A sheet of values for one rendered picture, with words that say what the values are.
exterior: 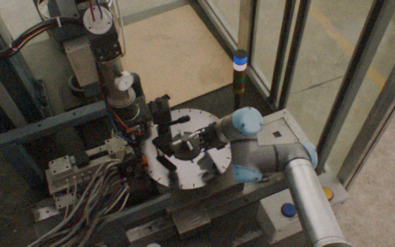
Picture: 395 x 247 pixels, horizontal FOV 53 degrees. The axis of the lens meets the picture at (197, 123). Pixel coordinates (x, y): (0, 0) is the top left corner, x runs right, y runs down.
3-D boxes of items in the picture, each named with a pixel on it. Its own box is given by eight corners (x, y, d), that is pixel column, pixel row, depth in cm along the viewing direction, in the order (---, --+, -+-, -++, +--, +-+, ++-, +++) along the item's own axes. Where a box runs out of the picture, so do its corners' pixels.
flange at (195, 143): (184, 127, 143) (183, 123, 141) (208, 143, 139) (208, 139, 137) (163, 148, 138) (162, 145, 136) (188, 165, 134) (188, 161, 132)
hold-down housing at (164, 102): (172, 132, 127) (166, 91, 111) (175, 144, 125) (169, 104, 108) (155, 135, 126) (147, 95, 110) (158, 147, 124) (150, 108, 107)
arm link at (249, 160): (278, 178, 100) (273, 136, 102) (234, 182, 100) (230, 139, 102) (272, 180, 108) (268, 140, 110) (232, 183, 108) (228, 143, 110)
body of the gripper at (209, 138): (192, 131, 125) (207, 123, 114) (215, 123, 129) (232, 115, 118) (200, 154, 124) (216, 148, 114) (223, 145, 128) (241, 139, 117)
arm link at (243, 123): (240, 136, 100) (236, 104, 101) (221, 144, 110) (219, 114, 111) (267, 136, 102) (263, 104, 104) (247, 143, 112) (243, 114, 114)
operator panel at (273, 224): (321, 189, 149) (331, 169, 137) (339, 214, 143) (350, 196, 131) (255, 217, 143) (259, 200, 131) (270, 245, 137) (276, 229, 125)
